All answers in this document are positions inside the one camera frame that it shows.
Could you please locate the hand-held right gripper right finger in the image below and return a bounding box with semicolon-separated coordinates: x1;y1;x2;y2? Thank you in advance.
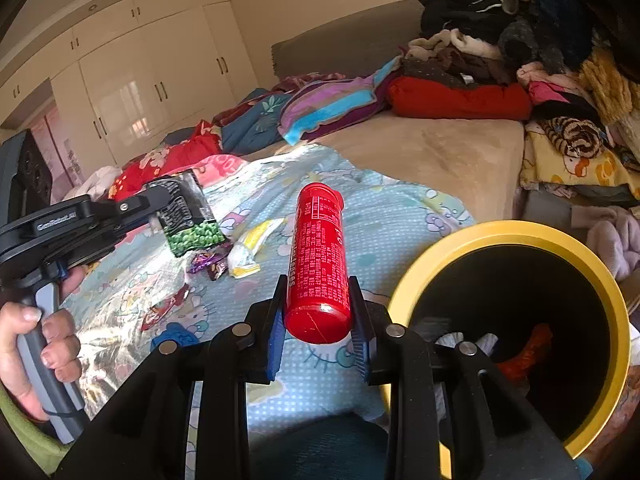
348;277;583;480

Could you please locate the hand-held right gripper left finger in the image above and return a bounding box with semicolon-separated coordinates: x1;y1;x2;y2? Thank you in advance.
55;276;289;480

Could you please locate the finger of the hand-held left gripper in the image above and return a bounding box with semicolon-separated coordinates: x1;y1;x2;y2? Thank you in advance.
116;182;176;226

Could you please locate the green snack packet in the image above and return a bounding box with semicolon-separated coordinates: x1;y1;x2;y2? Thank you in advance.
145;170;234;259

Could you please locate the purple wrapper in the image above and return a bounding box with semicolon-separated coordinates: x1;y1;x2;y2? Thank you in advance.
187;252;232;282

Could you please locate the yellow white wrapper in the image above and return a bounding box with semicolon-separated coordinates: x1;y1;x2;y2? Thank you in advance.
227;217;287;280

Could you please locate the red can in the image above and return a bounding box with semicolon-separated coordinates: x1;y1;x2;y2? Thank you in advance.
282;183;354;345

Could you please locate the small red candy wrapper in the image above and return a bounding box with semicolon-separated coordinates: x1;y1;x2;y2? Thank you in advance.
140;285;192;333

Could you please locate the white tissue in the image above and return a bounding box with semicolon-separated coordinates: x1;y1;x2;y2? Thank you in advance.
434;330;501;362

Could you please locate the red foil wrapper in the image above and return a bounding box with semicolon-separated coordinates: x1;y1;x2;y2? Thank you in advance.
497;322;554;387

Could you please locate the black yellow-rimmed trash bin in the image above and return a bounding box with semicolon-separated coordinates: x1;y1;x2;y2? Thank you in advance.
387;221;632;462

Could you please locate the person's left forearm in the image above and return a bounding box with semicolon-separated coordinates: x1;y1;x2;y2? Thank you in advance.
0;385;72;477

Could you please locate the person's left hand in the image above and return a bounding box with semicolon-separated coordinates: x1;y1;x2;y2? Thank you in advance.
0;265;89;421

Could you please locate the red floral blanket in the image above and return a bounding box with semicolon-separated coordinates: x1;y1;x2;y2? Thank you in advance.
109;120;224;202

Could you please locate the white cloth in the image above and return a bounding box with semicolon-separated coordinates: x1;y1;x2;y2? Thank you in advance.
75;166;124;199

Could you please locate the black device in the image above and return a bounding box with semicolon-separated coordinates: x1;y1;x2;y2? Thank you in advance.
0;129;54;221

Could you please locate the pink printed curtain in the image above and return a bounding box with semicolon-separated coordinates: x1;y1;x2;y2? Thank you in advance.
30;110;87;202

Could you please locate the pink cartoon blanket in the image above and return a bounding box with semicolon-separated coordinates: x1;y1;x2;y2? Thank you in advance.
185;154;247;192

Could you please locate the teal pants leg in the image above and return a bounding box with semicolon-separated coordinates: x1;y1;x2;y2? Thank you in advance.
247;412;397;480

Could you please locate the cream glossy wardrobe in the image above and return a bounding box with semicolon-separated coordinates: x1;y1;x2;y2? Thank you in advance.
0;0;259;172

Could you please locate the maroon floral blanket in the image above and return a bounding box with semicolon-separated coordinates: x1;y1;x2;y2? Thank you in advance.
212;72;347;127

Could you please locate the light blue cartoon quilt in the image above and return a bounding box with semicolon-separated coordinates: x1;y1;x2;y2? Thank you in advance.
50;144;477;471

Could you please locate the purple blue striped blanket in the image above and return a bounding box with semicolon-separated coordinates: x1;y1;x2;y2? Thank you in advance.
278;55;402;144

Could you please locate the beige bed sheet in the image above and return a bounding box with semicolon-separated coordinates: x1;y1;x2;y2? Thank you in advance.
320;110;527;222

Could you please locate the grey headboard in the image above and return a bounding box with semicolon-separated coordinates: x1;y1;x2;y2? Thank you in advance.
271;0;426;82

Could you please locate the yellow cartoon blanket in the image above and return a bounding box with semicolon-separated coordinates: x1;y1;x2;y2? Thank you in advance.
520;120;640;202

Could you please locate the red pillow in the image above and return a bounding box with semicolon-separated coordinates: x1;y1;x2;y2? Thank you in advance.
387;76;534;122

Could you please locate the purple fleece cloth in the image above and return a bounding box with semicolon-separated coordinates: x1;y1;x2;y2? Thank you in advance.
572;205;640;282

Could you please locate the dark brown dotted garment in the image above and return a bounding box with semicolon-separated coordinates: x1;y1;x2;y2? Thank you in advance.
400;52;517;92

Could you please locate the tiger striped cloth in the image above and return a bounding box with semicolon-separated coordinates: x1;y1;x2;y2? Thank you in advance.
537;116;609;159

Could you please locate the pink cloth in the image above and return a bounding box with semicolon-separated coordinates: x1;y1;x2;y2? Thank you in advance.
516;62;585;107

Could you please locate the cream white garment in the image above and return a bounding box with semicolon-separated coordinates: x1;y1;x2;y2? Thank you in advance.
404;27;502;62

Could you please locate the grey speckled garment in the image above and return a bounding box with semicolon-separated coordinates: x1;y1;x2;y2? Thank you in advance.
497;15;567;75

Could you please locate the black jacket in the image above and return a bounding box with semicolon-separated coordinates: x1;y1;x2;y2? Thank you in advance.
419;0;516;42

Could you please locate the yellow fuzzy garment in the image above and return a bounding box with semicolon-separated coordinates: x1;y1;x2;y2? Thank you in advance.
580;50;640;127

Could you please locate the dark blue fuzzy garment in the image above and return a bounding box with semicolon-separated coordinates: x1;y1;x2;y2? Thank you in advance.
525;0;597;57

